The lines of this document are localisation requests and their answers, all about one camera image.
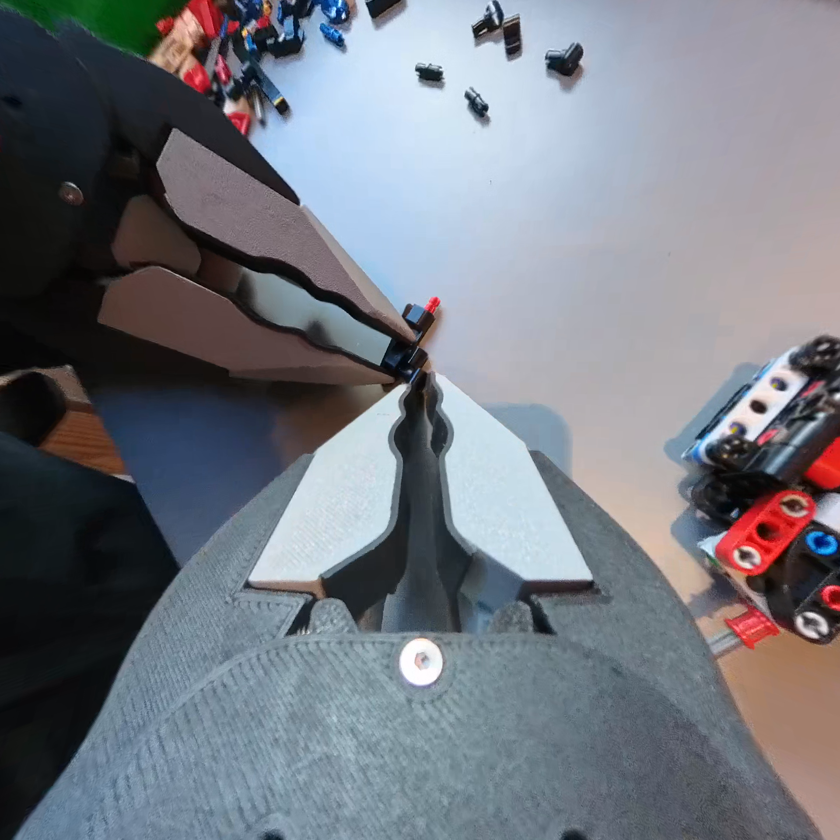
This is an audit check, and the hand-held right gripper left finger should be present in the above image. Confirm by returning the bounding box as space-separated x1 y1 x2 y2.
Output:
248 382 416 619

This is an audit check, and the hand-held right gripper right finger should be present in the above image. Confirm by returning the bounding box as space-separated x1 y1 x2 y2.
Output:
430 373 595 593

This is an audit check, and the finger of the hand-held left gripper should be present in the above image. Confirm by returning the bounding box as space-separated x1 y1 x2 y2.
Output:
155 126 421 345
96 264 401 386

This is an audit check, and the black hinged brick piece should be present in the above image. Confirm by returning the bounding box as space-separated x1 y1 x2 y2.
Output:
381 303 438 385

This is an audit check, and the grey desk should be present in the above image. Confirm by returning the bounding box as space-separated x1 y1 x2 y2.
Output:
88 0 840 840

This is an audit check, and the green plastic bin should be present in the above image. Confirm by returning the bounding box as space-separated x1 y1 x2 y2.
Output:
0 0 193 58

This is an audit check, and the pile of mixed toy bricks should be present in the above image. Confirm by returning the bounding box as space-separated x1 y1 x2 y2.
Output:
147 0 358 137

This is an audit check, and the toy brick car model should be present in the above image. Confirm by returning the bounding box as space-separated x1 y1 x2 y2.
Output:
669 335 840 657

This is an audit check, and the cluster of black connector pieces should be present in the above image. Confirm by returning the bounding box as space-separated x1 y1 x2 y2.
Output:
415 0 585 119

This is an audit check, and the wooden frame beam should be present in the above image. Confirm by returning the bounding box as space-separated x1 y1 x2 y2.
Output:
39 367 129 476

